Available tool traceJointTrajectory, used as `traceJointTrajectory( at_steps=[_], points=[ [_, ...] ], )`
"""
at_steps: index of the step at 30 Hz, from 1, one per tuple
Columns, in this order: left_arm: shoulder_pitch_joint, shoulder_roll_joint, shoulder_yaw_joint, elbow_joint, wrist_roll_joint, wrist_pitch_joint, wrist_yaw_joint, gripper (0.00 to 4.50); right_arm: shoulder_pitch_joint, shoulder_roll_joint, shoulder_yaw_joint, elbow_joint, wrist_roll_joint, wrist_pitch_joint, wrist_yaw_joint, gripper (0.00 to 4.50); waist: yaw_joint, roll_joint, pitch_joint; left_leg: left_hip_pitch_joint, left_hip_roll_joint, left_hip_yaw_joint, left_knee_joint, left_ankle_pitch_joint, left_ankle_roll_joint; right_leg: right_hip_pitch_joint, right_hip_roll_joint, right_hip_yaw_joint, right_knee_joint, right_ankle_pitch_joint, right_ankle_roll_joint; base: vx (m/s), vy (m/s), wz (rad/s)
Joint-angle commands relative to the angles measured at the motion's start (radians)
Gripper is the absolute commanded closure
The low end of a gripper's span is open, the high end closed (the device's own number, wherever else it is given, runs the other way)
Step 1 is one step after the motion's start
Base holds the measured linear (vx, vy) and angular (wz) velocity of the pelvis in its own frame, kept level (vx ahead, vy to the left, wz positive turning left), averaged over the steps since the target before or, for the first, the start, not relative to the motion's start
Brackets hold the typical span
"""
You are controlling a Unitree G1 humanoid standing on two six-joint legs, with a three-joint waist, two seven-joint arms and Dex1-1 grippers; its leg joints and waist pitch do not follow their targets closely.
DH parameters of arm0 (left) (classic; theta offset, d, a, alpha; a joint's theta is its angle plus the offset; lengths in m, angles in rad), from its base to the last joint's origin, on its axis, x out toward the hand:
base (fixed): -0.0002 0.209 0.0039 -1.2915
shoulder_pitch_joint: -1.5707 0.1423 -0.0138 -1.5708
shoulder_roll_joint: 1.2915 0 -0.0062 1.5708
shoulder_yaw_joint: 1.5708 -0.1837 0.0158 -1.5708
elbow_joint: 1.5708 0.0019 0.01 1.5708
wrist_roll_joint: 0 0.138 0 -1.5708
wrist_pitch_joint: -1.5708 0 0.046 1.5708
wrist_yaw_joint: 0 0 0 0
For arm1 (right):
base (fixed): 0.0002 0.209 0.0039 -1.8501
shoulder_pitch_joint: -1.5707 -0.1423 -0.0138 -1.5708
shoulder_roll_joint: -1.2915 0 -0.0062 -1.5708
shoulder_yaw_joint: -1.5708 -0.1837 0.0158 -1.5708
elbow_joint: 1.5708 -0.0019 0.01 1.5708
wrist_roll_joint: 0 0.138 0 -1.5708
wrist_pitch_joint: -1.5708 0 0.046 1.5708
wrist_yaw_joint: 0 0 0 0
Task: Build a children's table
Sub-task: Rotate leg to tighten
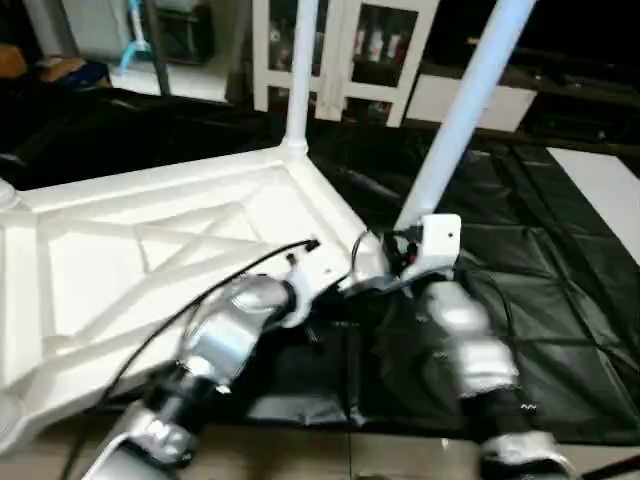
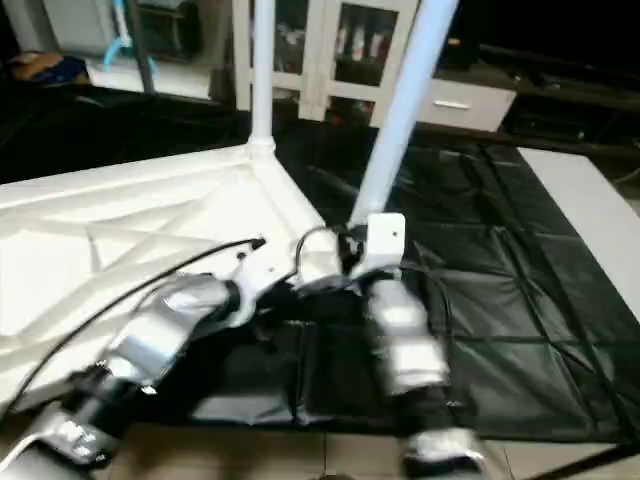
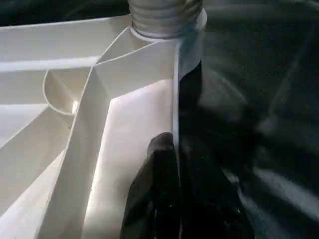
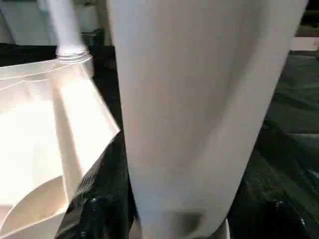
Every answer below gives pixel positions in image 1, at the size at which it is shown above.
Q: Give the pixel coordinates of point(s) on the white plastic table top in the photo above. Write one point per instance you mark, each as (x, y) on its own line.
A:
(120, 270)

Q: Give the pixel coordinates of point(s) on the black work mat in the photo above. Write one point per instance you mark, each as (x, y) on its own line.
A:
(540, 300)

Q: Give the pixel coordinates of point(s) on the white drawer unit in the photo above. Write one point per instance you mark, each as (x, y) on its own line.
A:
(500, 102)

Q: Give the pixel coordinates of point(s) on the white glass-door cabinet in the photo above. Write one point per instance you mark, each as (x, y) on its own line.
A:
(345, 55)

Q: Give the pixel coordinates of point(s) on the white flat board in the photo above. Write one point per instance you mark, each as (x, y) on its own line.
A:
(605, 200)

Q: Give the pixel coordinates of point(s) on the black stand leg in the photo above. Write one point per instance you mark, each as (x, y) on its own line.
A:
(618, 470)

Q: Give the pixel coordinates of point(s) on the black metal pole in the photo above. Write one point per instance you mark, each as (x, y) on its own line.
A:
(158, 45)

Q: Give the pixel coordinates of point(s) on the blue plastic tool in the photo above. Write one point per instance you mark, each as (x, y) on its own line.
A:
(135, 50)

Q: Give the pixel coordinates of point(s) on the brown cardboard box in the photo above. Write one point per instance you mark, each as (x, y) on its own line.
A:
(70, 70)

